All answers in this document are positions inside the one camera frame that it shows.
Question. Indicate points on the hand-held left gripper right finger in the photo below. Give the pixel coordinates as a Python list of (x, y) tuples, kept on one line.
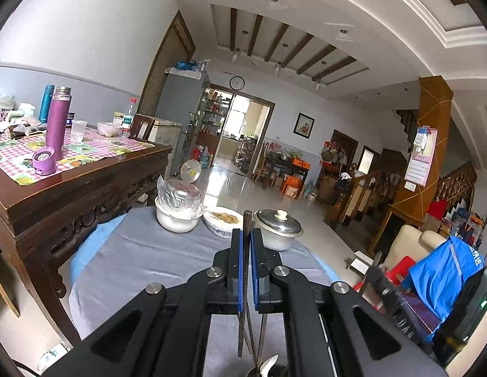
[(254, 275)]

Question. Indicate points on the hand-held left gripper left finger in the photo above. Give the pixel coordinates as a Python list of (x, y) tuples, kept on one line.
[(240, 275)]

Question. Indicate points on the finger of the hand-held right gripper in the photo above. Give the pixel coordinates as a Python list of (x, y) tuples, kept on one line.
[(400, 314), (374, 273)]

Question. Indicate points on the set of dark chopsticks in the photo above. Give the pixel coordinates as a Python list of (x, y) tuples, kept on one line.
[(262, 337)]

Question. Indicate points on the large white plastic spoon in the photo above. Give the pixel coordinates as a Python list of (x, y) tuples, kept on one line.
[(270, 362)]

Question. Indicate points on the black utensil holder cup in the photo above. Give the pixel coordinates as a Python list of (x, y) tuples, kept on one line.
[(280, 370)]

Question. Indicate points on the small white step stool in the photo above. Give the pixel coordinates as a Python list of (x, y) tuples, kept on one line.
[(361, 265)]

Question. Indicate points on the red plastic chair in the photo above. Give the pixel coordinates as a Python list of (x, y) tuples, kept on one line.
[(396, 271)]

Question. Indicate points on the metal pot with lid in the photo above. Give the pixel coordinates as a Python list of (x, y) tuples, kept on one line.
[(282, 239)]

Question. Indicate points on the cream sofa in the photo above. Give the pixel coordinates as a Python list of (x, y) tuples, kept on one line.
[(408, 243)]

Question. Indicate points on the blue jacket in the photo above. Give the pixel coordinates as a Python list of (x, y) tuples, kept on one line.
[(443, 279)]

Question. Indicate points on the patterned bowl with food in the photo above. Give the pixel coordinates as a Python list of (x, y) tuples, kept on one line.
[(218, 229)]

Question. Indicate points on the white bowl with plastic wrap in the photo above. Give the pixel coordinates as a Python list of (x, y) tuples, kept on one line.
[(176, 222)]

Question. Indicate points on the orange carton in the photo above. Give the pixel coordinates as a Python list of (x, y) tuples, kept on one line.
[(292, 188)]

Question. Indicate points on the clear water jug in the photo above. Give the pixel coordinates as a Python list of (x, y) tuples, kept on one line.
[(311, 193)]

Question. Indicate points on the wooden dining table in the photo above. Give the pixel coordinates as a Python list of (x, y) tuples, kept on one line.
[(286, 169)]

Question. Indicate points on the grey tablecloth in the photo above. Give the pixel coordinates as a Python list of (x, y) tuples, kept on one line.
[(129, 267)]

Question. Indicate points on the wooden dining chair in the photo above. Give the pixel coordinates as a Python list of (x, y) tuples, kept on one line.
[(265, 163)]

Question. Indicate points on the small white fan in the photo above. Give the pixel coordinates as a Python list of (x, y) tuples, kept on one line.
[(190, 171)]

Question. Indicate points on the flat orange box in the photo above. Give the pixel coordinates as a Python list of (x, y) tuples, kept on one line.
[(299, 163)]

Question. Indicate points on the wooden staircase railing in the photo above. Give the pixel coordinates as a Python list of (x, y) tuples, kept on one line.
[(455, 182)]

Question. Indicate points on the white blue hanging bag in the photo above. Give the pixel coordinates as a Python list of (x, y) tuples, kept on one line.
[(421, 141)]

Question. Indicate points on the light blue table cover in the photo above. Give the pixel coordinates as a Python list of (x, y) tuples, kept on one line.
[(90, 247)]

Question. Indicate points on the glass shelf cabinet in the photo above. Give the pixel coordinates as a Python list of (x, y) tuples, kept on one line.
[(214, 121)]

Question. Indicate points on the framed flower picture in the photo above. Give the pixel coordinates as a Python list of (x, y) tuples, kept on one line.
[(304, 125)]

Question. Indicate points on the white chest freezer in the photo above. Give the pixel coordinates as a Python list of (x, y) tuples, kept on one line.
[(166, 133)]

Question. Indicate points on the dark wooden chair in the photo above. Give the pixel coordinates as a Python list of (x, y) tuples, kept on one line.
[(141, 127)]

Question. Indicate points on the carved wooden sideboard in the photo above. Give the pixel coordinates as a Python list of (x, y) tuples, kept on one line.
[(70, 220)]

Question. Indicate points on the wooden pillar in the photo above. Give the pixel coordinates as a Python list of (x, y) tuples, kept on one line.
[(434, 102)]

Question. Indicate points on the grey refrigerator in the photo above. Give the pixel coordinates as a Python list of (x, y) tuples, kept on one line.
[(180, 102)]

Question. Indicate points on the red cap water bottle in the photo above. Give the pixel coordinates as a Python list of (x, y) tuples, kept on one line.
[(128, 119)]

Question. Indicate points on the small white bowl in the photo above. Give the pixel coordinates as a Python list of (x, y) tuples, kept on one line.
[(109, 129)]

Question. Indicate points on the pendant ceiling lamp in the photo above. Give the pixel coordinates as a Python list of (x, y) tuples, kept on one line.
[(237, 54), (278, 67), (317, 83)]

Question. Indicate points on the clear plastic cup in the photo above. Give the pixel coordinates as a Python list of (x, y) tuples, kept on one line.
[(78, 131)]

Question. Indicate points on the blue plastic bag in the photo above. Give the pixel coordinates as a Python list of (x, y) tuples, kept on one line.
[(186, 65)]

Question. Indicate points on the purple thermos lid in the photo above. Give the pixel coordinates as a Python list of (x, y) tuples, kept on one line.
[(43, 161)]

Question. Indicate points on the brown wooden door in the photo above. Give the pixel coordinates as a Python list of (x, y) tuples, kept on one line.
[(168, 59)]

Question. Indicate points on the small dark jar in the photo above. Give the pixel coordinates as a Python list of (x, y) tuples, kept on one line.
[(70, 119)]

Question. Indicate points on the purple thermos flask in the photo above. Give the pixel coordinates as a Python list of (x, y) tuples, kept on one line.
[(56, 125)]

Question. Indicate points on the pink checkered table mat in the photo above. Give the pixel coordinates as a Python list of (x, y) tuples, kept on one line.
[(15, 153)]

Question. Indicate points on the teal bottle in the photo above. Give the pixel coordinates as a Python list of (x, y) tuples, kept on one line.
[(46, 104)]

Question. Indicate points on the pile of snack packets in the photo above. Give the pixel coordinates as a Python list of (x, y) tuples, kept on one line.
[(11, 114)]

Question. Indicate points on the pink wall calendar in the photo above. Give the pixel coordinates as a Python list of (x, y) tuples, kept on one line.
[(418, 169)]

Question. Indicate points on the round wall clock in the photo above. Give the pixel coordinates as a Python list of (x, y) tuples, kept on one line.
[(237, 82)]

